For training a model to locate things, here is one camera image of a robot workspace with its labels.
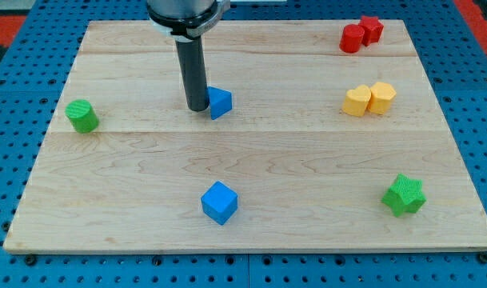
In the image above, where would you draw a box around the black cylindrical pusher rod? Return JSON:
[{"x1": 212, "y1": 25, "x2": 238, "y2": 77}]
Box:
[{"x1": 176, "y1": 38, "x2": 210, "y2": 112}]

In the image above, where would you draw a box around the blue triangle block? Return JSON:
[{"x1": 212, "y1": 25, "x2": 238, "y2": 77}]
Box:
[{"x1": 208, "y1": 86, "x2": 233, "y2": 120}]

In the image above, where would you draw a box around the blue cube block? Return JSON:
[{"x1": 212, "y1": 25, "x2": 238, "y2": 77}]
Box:
[{"x1": 201, "y1": 181, "x2": 238, "y2": 226}]

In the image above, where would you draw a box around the green cylinder block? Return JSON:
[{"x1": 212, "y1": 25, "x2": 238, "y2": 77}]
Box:
[{"x1": 65, "y1": 99, "x2": 99, "y2": 134}]

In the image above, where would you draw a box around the red cylinder block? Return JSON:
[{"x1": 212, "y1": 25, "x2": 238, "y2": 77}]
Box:
[{"x1": 339, "y1": 24, "x2": 365, "y2": 54}]

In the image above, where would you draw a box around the wooden board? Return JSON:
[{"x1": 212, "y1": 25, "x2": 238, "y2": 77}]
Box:
[{"x1": 4, "y1": 20, "x2": 487, "y2": 254}]

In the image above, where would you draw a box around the yellow heart block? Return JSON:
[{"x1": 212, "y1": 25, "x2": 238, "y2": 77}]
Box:
[{"x1": 341, "y1": 85, "x2": 371, "y2": 117}]

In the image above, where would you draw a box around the red star block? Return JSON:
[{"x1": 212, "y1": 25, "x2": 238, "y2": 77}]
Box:
[{"x1": 358, "y1": 15, "x2": 384, "y2": 46}]

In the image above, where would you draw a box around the yellow hexagon block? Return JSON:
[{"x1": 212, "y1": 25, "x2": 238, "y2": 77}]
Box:
[{"x1": 367, "y1": 82, "x2": 397, "y2": 114}]

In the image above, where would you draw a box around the green star block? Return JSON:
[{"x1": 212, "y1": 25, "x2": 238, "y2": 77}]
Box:
[{"x1": 381, "y1": 174, "x2": 426, "y2": 217}]

